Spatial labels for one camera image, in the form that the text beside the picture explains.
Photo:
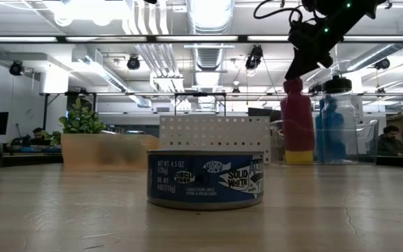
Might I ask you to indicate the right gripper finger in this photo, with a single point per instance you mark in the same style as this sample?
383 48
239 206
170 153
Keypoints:
297 68

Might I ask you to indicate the blue plastic bottle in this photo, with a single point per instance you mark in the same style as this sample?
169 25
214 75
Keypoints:
331 133

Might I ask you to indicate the yellow plastic bottle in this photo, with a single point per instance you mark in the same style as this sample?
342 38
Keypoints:
298 157

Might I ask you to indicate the solid white tuna can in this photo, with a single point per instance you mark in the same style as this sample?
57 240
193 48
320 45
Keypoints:
205 178

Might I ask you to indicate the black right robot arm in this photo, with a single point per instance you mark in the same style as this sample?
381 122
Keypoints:
345 8

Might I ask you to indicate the black ceiling spotlight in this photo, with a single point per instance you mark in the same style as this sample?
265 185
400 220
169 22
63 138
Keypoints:
382 63
315 89
133 63
16 68

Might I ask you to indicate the clear plastic tray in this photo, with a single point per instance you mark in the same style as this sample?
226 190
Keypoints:
367 140

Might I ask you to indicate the white perforated basket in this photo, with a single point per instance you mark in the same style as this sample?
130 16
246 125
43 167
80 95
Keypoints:
215 133

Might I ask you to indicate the person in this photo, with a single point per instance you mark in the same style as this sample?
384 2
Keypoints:
38 136
390 141

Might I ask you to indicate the orange translucent tray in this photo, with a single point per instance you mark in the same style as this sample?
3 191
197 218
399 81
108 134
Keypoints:
107 150

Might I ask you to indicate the small green artificial plant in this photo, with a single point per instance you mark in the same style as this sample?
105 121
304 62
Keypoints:
80 120

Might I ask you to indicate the black overhead camera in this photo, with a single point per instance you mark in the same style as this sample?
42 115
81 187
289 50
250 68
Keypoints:
255 56

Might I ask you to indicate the black overhead frame beam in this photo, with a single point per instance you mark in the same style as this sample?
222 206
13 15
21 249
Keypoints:
201 38

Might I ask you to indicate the black horizontal rail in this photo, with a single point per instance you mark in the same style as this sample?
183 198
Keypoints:
152 94

